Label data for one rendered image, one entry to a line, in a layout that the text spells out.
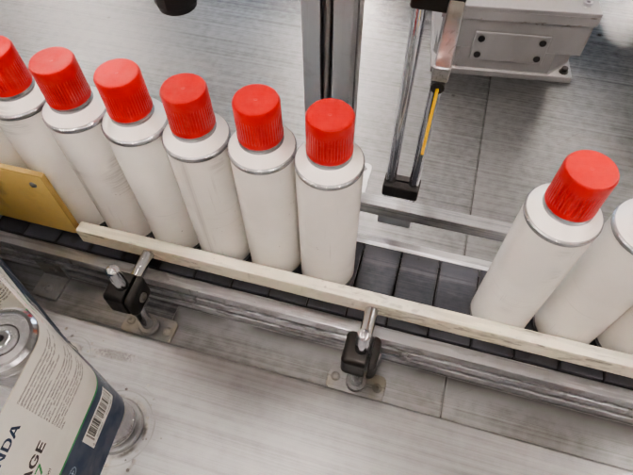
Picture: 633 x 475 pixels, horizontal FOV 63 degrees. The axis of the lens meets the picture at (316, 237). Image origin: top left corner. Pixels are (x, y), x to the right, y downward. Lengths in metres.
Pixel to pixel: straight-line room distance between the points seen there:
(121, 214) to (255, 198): 0.16
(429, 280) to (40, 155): 0.37
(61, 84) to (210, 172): 0.12
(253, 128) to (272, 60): 0.46
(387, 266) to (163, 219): 0.22
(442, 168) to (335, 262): 0.26
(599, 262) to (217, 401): 0.32
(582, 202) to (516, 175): 0.34
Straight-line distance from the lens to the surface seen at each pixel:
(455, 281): 0.52
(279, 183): 0.39
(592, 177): 0.35
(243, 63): 0.81
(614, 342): 0.52
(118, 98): 0.40
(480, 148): 0.71
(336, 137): 0.34
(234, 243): 0.49
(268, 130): 0.36
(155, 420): 0.48
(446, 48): 0.32
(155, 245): 0.51
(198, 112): 0.38
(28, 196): 0.55
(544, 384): 0.52
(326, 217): 0.40
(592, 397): 0.53
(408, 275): 0.52
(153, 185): 0.46
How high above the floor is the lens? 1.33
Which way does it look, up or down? 57 degrees down
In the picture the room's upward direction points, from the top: 1 degrees counter-clockwise
